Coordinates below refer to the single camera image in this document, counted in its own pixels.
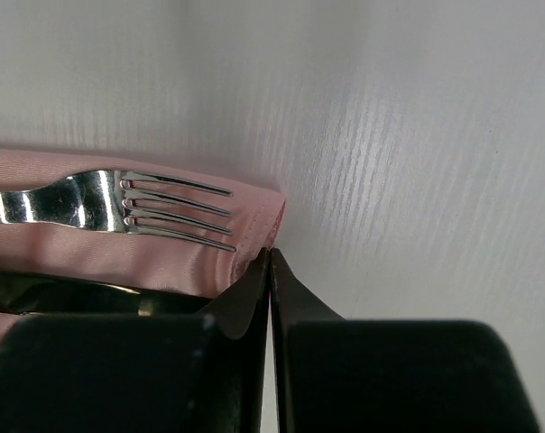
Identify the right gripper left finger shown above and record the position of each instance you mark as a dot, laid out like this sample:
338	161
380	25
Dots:
231	385

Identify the metal fork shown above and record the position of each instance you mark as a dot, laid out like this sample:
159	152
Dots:
106	201

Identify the pink satin napkin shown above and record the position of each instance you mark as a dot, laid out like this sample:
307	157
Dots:
148	262

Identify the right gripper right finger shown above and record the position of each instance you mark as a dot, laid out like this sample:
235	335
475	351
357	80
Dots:
291	302

